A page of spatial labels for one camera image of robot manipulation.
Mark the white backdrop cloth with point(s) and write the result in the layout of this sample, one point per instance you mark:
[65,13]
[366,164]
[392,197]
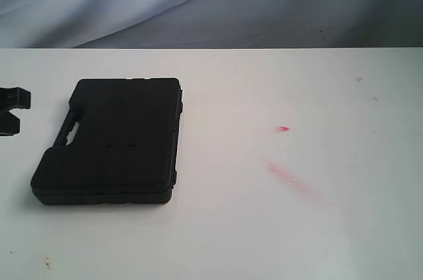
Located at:
[211,23]

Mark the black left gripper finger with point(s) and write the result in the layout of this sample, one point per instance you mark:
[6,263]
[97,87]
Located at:
[14,98]

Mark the black plastic tool case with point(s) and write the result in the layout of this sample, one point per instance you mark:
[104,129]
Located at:
[117,144]

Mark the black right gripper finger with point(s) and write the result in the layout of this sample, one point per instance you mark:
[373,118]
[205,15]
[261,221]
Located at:
[9,125]

